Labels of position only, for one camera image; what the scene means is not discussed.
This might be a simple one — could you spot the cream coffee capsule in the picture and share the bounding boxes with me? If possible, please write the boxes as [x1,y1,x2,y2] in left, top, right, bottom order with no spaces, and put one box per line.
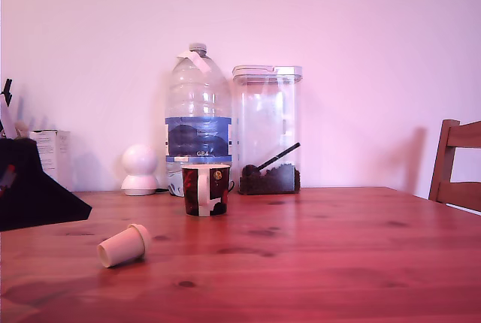
[96,223,153,270]

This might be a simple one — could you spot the dark patterned coffee mug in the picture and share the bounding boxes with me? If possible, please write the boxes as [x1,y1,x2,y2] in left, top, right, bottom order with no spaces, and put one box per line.
[181,163,236,218]

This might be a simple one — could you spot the black coffee scoop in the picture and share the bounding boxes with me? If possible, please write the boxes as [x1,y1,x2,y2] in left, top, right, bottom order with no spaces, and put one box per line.
[240,141,301,182]

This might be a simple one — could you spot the dark coffee beans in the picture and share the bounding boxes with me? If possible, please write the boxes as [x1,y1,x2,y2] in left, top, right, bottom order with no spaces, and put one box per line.
[237,164,301,194]

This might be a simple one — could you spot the white printed carton box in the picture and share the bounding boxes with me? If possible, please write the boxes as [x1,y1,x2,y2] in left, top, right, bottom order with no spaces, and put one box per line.
[29,129,73,192]

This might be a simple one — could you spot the black clip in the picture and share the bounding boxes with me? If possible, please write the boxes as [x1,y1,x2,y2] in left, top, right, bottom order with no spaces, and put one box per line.
[1,78,14,108]

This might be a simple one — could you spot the large clear water bottle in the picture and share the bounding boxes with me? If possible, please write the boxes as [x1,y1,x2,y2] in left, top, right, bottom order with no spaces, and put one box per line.
[164,41,233,197]

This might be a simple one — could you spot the clear plastic storage container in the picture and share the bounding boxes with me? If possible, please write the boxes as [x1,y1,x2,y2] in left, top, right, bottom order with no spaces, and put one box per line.
[231,64,304,195]

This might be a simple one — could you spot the wooden chair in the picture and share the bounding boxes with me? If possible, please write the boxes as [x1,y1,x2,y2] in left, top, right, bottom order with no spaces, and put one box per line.
[428,119,481,213]

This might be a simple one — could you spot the small white round camera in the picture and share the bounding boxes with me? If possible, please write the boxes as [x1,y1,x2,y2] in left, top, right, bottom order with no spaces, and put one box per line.
[119,143,160,197]

